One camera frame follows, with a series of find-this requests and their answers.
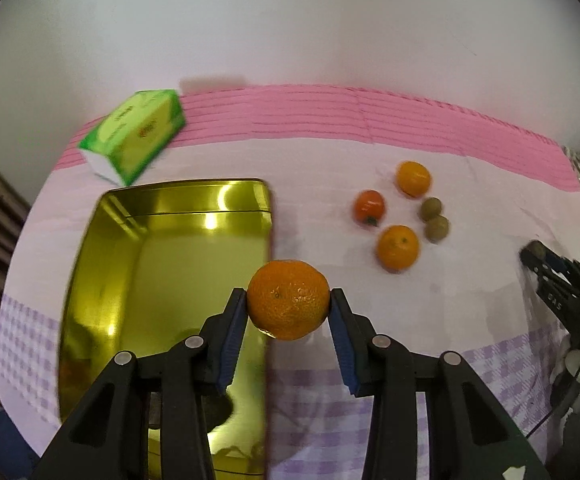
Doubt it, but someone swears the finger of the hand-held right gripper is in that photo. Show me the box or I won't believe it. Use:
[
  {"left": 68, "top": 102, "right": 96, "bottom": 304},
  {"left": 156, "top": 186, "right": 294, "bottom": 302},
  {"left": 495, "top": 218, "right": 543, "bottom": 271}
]
[
  {"left": 542, "top": 247, "right": 580, "bottom": 291},
  {"left": 520, "top": 255, "right": 580, "bottom": 322}
]

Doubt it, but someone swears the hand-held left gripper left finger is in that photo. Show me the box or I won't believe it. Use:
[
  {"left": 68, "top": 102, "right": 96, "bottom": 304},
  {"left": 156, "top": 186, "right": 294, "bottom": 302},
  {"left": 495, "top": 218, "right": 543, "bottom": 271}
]
[{"left": 30, "top": 287, "right": 249, "bottom": 480}]

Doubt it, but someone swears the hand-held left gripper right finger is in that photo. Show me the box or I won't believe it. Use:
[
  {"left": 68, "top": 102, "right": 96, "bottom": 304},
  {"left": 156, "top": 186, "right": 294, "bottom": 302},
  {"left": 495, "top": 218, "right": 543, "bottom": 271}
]
[{"left": 327, "top": 288, "right": 553, "bottom": 480}]

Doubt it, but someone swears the orange mandarin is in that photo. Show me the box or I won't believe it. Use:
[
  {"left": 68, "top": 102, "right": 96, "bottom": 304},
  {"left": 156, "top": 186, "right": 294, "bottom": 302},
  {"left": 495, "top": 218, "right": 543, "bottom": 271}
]
[
  {"left": 396, "top": 160, "right": 431, "bottom": 199},
  {"left": 376, "top": 225, "right": 421, "bottom": 274},
  {"left": 246, "top": 259, "right": 331, "bottom": 342}
]

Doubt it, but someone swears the maroon and gold tin box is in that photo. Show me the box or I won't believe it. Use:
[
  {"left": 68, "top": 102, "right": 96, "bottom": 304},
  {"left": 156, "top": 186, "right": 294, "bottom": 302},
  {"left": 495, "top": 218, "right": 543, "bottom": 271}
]
[{"left": 57, "top": 178, "right": 275, "bottom": 478}]

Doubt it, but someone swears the small brown longan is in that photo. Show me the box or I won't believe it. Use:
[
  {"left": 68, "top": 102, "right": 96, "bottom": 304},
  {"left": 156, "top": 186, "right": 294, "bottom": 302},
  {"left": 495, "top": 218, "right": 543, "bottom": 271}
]
[
  {"left": 418, "top": 197, "right": 444, "bottom": 222},
  {"left": 424, "top": 215, "right": 451, "bottom": 244}
]

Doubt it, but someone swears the red tomato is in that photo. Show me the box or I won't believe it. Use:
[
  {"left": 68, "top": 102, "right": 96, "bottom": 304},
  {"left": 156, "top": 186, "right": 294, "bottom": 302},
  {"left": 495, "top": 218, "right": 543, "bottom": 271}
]
[{"left": 353, "top": 189, "right": 387, "bottom": 227}]

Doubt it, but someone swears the person's right hand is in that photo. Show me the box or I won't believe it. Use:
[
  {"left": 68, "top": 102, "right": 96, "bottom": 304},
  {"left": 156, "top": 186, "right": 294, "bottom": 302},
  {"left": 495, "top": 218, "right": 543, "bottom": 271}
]
[{"left": 552, "top": 337, "right": 580, "bottom": 378}]

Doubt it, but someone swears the clear plastic wrapper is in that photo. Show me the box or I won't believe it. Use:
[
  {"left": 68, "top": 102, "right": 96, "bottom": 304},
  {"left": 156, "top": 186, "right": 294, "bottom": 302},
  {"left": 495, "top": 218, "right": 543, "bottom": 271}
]
[{"left": 562, "top": 146, "right": 580, "bottom": 186}]

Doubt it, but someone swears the pink white checked tablecloth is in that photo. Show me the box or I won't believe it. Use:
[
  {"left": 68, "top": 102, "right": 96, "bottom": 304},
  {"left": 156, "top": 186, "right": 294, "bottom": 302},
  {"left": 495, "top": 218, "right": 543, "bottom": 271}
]
[{"left": 0, "top": 85, "right": 580, "bottom": 478}]

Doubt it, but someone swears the green tissue pack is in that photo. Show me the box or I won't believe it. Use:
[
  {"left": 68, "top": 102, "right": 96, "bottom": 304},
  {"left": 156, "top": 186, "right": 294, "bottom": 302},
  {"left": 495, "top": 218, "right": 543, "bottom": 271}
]
[{"left": 78, "top": 89, "right": 188, "bottom": 187}]

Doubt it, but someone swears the black cable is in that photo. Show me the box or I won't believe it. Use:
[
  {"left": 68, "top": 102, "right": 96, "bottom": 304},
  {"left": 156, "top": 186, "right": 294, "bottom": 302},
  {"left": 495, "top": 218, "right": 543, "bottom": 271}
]
[{"left": 525, "top": 355, "right": 580, "bottom": 436}]

